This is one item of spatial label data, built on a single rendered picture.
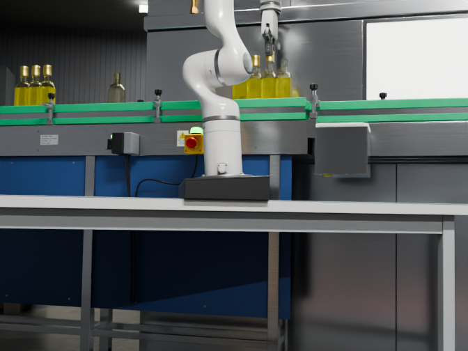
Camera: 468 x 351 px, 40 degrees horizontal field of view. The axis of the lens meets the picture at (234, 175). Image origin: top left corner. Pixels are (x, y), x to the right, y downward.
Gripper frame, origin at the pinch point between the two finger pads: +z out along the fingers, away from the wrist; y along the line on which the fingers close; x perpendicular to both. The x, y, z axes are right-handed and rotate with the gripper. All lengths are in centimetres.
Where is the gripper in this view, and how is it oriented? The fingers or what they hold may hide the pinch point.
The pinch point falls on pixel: (269, 51)
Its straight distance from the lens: 255.6
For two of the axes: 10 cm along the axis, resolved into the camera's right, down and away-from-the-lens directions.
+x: 9.6, 0.0, -2.6
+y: -2.6, -0.7, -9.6
